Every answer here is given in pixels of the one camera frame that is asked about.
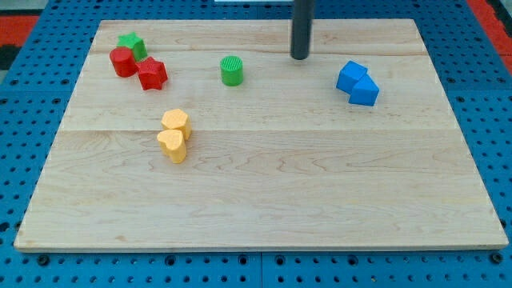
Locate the green star block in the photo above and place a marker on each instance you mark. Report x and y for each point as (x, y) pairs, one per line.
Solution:
(135, 44)

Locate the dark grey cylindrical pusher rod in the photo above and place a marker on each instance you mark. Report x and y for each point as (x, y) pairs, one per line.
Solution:
(302, 19)

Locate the red star block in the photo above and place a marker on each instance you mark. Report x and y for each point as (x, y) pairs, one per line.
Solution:
(152, 74)

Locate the red cylinder block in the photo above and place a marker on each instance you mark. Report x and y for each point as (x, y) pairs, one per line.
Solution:
(123, 61)

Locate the yellow pentagon block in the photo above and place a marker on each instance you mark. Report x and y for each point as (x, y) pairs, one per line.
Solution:
(177, 119)

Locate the light wooden board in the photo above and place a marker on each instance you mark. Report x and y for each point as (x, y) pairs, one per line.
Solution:
(280, 162)

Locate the green cylinder block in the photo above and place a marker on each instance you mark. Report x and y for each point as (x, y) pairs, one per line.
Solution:
(231, 70)

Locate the yellow heart block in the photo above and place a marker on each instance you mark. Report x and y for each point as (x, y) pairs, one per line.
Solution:
(173, 145)

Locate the blue cube block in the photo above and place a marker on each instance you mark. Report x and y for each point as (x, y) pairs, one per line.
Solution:
(349, 75)

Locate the blue triangle block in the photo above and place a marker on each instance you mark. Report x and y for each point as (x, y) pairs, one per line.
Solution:
(364, 92)

